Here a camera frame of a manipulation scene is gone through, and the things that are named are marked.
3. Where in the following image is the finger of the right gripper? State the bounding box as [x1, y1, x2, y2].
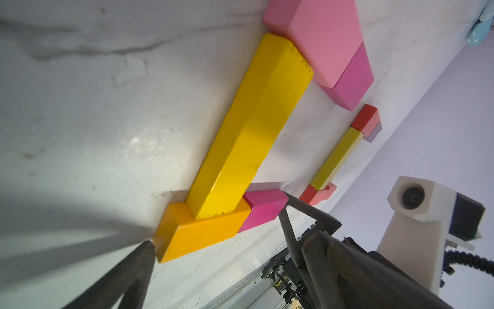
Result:
[279, 192, 342, 308]

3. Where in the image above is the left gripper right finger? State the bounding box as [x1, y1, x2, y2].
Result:
[301, 232, 451, 308]

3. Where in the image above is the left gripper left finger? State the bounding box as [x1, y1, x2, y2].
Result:
[65, 240, 155, 308]

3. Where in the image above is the red block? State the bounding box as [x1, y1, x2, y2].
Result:
[299, 182, 337, 206]
[351, 104, 380, 138]

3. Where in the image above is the magenta block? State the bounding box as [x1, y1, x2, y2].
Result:
[319, 42, 374, 111]
[239, 189, 288, 233]

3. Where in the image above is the orange block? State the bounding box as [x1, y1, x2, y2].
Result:
[153, 199, 251, 263]

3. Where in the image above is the purple block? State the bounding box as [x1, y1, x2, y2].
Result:
[364, 122, 382, 143]

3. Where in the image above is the yellow large block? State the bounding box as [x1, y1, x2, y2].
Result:
[186, 33, 314, 219]

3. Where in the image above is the light pink block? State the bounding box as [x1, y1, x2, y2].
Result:
[262, 0, 364, 88]

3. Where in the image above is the teal scoop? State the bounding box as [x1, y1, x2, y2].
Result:
[467, 1, 493, 47]

